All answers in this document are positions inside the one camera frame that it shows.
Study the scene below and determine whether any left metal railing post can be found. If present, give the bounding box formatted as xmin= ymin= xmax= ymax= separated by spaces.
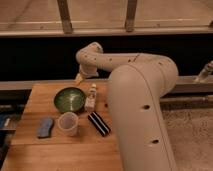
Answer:
xmin=57 ymin=0 xmax=73 ymax=34

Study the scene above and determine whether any grey pipe fitting at right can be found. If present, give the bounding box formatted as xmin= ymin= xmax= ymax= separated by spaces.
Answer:
xmin=198 ymin=60 xmax=213 ymax=80

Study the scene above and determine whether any blue sponge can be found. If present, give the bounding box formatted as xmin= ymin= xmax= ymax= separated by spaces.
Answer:
xmin=37 ymin=117 xmax=54 ymax=139

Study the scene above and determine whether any metal railing post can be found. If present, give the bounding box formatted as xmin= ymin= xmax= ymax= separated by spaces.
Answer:
xmin=124 ymin=0 xmax=137 ymax=32
xmin=57 ymin=0 xmax=73 ymax=34

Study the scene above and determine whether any black white striped case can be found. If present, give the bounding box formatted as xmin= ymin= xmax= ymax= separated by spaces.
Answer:
xmin=87 ymin=112 xmax=111 ymax=137

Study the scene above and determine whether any white squeeze bottle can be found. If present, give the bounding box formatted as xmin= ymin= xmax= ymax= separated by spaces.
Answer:
xmin=85 ymin=83 xmax=97 ymax=112

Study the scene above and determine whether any translucent plastic cup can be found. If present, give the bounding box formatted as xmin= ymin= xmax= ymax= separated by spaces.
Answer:
xmin=57 ymin=112 xmax=78 ymax=136

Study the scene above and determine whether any right metal railing post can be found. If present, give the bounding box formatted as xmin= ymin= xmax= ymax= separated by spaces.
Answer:
xmin=124 ymin=0 xmax=137 ymax=32

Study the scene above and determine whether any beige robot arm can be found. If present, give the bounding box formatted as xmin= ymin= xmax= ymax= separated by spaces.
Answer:
xmin=76 ymin=42 xmax=178 ymax=171

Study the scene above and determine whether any green ceramic bowl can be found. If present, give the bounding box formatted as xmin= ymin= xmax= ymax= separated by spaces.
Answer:
xmin=54 ymin=87 xmax=86 ymax=113

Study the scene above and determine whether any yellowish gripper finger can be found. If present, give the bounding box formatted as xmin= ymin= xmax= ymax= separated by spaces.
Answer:
xmin=75 ymin=74 xmax=83 ymax=86

